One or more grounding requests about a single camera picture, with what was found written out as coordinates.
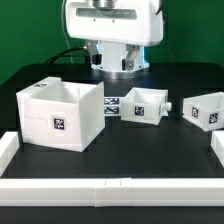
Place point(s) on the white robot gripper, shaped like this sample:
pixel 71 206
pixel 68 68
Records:
pixel 133 22

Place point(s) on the small white drawer with knob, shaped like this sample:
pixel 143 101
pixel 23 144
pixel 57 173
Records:
pixel 145 105

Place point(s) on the large white drawer cabinet box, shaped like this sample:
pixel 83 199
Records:
pixel 62 115

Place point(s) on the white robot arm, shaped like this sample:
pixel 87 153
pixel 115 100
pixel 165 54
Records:
pixel 114 53

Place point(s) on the white sheet with fiducial markers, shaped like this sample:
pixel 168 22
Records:
pixel 112 107

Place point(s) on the white right barrier block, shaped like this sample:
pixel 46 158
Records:
pixel 217 144

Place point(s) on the white barrier block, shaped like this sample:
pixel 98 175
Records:
pixel 9 144
pixel 217 144

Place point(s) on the white left barrier block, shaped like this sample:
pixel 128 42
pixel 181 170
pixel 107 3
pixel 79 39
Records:
pixel 9 144

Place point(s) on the white front barrier rail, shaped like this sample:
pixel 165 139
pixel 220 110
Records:
pixel 112 192

